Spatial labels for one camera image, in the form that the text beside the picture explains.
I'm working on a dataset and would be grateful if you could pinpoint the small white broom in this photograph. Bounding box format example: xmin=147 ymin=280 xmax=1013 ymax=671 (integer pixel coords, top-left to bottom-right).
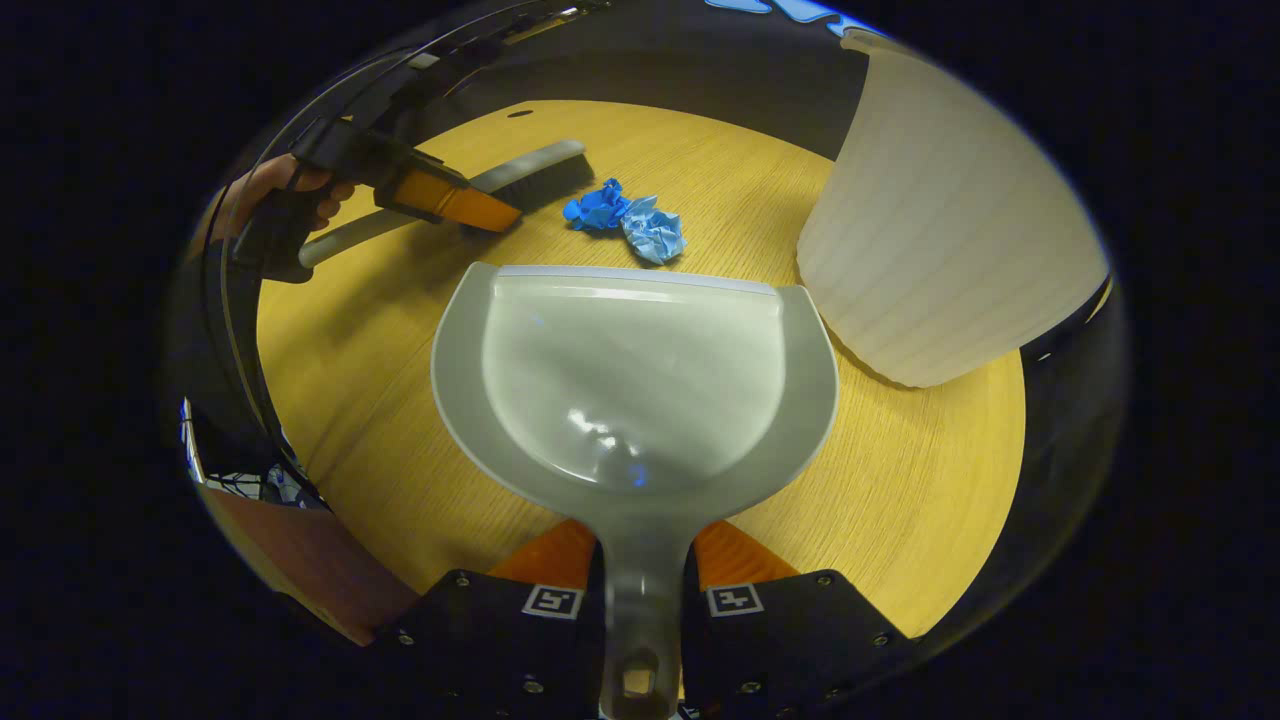
xmin=298 ymin=140 xmax=595 ymax=269

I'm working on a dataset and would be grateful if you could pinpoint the light blue paper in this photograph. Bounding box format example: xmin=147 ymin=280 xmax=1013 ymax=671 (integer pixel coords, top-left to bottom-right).
xmin=621 ymin=195 xmax=687 ymax=266

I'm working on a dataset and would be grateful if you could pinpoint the dark blue paper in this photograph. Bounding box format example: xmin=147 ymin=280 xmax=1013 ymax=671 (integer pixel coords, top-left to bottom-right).
xmin=563 ymin=178 xmax=633 ymax=233

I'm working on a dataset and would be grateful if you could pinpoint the white ribbed garbage bin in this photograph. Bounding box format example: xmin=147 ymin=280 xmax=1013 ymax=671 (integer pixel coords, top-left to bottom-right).
xmin=796 ymin=28 xmax=1111 ymax=389

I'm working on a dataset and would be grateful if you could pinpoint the grey plastic dustpan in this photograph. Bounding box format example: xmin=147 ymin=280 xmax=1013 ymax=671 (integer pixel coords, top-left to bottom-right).
xmin=431 ymin=262 xmax=840 ymax=720

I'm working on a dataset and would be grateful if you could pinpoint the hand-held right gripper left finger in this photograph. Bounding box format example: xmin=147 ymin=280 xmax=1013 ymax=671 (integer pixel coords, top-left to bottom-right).
xmin=375 ymin=518 xmax=606 ymax=720

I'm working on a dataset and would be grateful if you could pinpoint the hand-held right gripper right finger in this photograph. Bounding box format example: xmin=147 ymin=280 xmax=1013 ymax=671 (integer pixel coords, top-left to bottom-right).
xmin=683 ymin=520 xmax=916 ymax=720

